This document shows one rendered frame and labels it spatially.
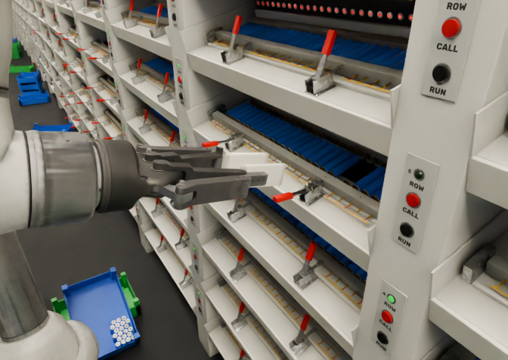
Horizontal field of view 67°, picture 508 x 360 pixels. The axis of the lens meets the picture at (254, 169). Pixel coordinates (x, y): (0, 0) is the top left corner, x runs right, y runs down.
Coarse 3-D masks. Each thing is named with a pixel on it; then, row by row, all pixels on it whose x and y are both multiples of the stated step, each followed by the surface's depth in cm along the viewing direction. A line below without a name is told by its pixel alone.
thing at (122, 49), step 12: (108, 0) 140; (120, 0) 142; (108, 24) 146; (120, 48) 149; (132, 48) 151; (120, 60) 150; (120, 84) 154; (120, 96) 158; (132, 96) 158; (120, 108) 164; (132, 132) 164; (132, 144) 166; (144, 216) 184; (144, 240) 190
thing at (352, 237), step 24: (240, 96) 104; (192, 120) 98; (336, 144) 78; (384, 168) 69; (264, 192) 78; (312, 216) 64; (336, 216) 62; (360, 216) 61; (336, 240) 61; (360, 240) 57; (360, 264) 58
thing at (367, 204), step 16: (240, 128) 88; (256, 144) 83; (272, 144) 79; (288, 160) 74; (304, 160) 72; (320, 176) 67; (336, 192) 65; (352, 192) 62; (368, 208) 59; (368, 224) 58
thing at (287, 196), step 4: (308, 188) 65; (288, 192) 64; (296, 192) 64; (300, 192) 65; (304, 192) 65; (276, 196) 62; (280, 196) 62; (284, 196) 63; (288, 196) 63; (292, 196) 63; (296, 196) 64; (276, 200) 62; (280, 200) 62; (284, 200) 63
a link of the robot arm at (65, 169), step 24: (48, 144) 33; (72, 144) 34; (48, 168) 32; (72, 168) 33; (96, 168) 35; (48, 192) 32; (72, 192) 33; (96, 192) 35; (48, 216) 33; (72, 216) 35
